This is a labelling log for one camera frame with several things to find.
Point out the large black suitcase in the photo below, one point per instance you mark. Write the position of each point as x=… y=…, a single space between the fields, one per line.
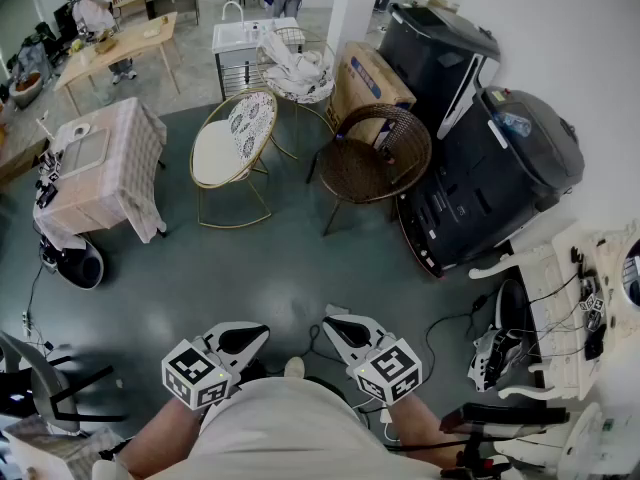
x=500 y=183

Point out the grey chair with black legs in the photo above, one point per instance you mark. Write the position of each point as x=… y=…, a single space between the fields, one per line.
x=45 y=388

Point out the person's white shirt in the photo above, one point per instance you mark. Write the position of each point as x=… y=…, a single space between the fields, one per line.
x=280 y=433

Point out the light wooden table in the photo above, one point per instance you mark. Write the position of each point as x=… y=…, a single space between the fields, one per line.
x=130 y=43

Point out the person's left forearm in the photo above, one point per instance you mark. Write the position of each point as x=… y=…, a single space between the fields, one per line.
x=160 y=438

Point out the table with checked pink cloth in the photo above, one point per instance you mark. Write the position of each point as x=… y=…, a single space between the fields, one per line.
x=125 y=168

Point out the person's white shoe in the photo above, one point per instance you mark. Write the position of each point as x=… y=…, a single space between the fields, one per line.
x=294 y=367

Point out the white crumpled cloth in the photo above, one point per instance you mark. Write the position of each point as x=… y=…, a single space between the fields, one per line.
x=292 y=65

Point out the black device with red button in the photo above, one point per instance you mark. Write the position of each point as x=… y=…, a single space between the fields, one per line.
x=500 y=415

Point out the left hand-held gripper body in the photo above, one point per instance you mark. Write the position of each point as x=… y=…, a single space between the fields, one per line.
x=192 y=368

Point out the person's right forearm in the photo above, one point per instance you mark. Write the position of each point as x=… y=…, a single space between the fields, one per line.
x=422 y=428

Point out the checked cloth covered table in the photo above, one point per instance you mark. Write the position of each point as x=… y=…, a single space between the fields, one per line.
x=55 y=448

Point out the black and white headset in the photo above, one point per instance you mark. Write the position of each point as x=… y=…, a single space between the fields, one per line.
x=495 y=358

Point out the grey metal desk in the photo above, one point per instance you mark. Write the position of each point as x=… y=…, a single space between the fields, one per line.
x=172 y=0

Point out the gold frame round chair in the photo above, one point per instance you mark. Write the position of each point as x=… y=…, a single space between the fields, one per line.
x=215 y=153
x=300 y=93

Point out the grey serving tray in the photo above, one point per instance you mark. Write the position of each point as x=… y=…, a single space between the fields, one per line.
x=85 y=153

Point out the large cardboard box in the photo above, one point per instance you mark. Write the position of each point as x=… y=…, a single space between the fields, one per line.
x=360 y=78

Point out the white ornate vanity table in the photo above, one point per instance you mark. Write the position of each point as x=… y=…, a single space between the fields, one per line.
x=555 y=288

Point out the white round plate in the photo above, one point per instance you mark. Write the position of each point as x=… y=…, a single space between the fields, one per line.
x=81 y=129

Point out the clear water bottle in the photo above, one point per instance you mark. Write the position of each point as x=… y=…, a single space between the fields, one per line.
x=515 y=124

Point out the grey round floor appliance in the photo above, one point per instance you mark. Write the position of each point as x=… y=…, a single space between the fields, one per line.
x=80 y=268

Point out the spare hand-held gripper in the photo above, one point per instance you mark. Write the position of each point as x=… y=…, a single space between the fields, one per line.
x=592 y=308
x=47 y=178

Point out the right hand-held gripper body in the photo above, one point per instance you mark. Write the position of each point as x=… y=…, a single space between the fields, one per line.
x=387 y=368

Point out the white sink cabinet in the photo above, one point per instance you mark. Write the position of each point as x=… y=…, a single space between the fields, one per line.
x=232 y=38

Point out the brown wicker chair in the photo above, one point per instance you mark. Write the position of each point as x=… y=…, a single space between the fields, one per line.
x=370 y=168

